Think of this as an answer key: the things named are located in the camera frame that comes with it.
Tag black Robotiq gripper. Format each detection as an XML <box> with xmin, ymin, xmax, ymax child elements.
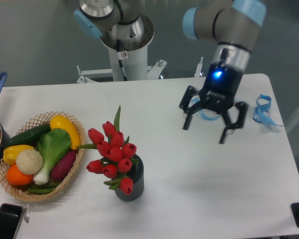
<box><xmin>179</xmin><ymin>63</ymin><xmax>248</xmax><ymax>144</ymax></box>

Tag red tulip bouquet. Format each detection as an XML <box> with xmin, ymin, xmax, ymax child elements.
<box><xmin>77</xmin><ymin>107</ymin><xmax>139</xmax><ymax>195</ymax></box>

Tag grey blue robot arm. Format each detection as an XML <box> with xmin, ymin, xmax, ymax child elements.
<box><xmin>74</xmin><ymin>0</ymin><xmax>267</xmax><ymax>130</ymax></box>

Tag dark grey ribbed vase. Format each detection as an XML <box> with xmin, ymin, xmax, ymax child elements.
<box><xmin>115</xmin><ymin>154</ymin><xmax>144</xmax><ymax>202</ymax></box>

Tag blue ribbon behind gripper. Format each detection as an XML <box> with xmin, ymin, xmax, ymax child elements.
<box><xmin>189</xmin><ymin>97</ymin><xmax>221</xmax><ymax>121</ymax></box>

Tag blue ribbon right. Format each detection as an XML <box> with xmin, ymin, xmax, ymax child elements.
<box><xmin>252</xmin><ymin>94</ymin><xmax>283</xmax><ymax>126</ymax></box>

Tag green bok choy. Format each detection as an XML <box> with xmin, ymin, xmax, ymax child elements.
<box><xmin>33</xmin><ymin>128</ymin><xmax>71</xmax><ymax>185</ymax></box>

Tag purple sweet potato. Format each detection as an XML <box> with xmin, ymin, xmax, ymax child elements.
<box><xmin>51</xmin><ymin>150</ymin><xmax>76</xmax><ymax>182</ymax></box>

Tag woven wicker basket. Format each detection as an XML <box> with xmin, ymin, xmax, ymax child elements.
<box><xmin>0</xmin><ymin>112</ymin><xmax>86</xmax><ymax>202</ymax></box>

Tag green cucumber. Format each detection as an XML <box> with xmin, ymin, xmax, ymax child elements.
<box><xmin>5</xmin><ymin>124</ymin><xmax>51</xmax><ymax>147</ymax></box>

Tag green pea pods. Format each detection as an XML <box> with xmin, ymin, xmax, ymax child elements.
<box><xmin>26</xmin><ymin>184</ymin><xmax>59</xmax><ymax>195</ymax></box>

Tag yellow bell pepper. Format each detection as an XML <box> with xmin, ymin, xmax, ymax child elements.
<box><xmin>3</xmin><ymin>144</ymin><xmax>34</xmax><ymax>165</ymax></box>

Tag orange fruit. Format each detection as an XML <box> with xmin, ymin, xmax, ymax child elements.
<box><xmin>6</xmin><ymin>164</ymin><xmax>33</xmax><ymax>186</ymax></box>

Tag black smartphone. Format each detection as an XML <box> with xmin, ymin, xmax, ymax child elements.
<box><xmin>0</xmin><ymin>203</ymin><xmax>23</xmax><ymax>239</ymax></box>

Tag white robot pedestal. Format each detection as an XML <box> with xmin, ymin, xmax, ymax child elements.
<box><xmin>74</xmin><ymin>10</ymin><xmax>167</xmax><ymax>81</ymax></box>

